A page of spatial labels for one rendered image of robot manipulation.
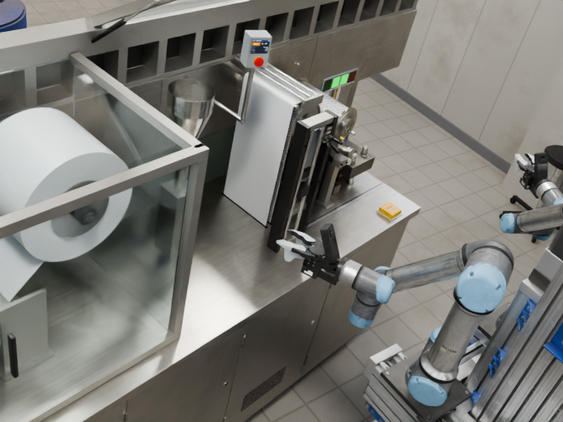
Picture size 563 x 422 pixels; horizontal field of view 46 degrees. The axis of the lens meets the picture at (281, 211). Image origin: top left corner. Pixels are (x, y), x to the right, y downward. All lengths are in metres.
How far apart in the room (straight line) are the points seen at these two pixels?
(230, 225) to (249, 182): 0.18
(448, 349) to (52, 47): 1.37
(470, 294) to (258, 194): 1.02
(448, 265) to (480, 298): 0.21
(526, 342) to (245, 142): 1.18
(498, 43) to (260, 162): 3.08
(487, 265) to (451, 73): 3.81
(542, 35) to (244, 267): 3.23
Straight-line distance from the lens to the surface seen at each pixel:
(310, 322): 2.76
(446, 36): 5.50
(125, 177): 1.52
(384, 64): 3.37
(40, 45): 1.95
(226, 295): 2.25
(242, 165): 2.53
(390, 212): 2.78
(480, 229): 4.60
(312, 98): 2.28
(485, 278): 1.76
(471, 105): 5.42
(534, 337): 2.14
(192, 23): 2.25
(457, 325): 1.90
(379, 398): 2.44
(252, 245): 2.46
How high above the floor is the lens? 2.50
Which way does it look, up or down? 37 degrees down
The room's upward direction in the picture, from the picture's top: 14 degrees clockwise
